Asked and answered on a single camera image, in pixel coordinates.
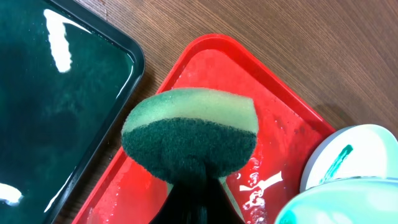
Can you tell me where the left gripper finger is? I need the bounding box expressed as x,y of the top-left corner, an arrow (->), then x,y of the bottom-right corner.
150,179 -> 244,224

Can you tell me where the green scrub sponge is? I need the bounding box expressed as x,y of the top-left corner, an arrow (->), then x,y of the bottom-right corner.
121,88 -> 259,185

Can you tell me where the mint plate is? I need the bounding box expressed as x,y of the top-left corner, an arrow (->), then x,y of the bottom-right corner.
275,177 -> 397,224
300,124 -> 397,192

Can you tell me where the red plastic tray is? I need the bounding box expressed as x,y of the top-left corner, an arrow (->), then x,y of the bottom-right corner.
74,34 -> 333,223

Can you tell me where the black water tray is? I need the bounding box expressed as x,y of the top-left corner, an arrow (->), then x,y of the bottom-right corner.
1,0 -> 145,223

